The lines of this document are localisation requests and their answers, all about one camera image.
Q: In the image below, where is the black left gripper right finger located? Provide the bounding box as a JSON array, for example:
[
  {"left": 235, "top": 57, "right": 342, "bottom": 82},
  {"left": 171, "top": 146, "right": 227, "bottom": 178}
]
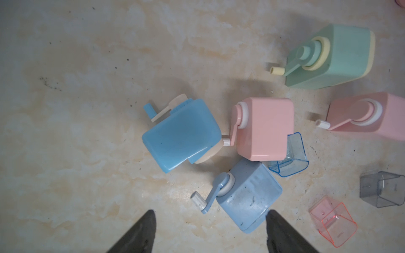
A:
[{"left": 266, "top": 210, "right": 319, "bottom": 253}]

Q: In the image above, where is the red transparent tray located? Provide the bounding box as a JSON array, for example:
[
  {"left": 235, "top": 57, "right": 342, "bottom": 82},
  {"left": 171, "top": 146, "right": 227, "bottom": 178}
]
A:
[{"left": 309, "top": 195, "right": 358, "bottom": 248}]

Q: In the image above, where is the blue transparent tray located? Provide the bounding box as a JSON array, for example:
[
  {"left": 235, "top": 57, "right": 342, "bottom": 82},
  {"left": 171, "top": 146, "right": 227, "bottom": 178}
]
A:
[{"left": 268, "top": 132, "right": 309, "bottom": 178}]

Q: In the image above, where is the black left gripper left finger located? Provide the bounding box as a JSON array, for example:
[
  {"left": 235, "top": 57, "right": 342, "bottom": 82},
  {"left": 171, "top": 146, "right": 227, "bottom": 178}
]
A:
[{"left": 107, "top": 209, "right": 157, "bottom": 253}]

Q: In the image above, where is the blue pencil sharpener round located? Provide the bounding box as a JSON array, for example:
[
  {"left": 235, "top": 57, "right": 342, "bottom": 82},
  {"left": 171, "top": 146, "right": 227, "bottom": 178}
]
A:
[{"left": 142, "top": 94, "right": 224, "bottom": 174}]

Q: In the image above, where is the pink pencil sharpener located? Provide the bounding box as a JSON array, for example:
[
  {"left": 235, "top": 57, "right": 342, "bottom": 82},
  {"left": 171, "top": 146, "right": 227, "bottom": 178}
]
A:
[
  {"left": 315, "top": 92, "right": 405, "bottom": 141},
  {"left": 223, "top": 98, "right": 294, "bottom": 161}
]

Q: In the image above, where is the green yellow pencil sharpener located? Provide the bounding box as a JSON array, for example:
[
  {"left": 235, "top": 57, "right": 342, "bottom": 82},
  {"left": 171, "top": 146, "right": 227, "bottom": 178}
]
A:
[{"left": 270, "top": 24, "right": 376, "bottom": 90}]

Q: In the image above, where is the grey transparent tray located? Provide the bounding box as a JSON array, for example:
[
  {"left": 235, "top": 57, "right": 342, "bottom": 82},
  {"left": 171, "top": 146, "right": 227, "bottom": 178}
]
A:
[{"left": 360, "top": 171, "right": 405, "bottom": 208}]

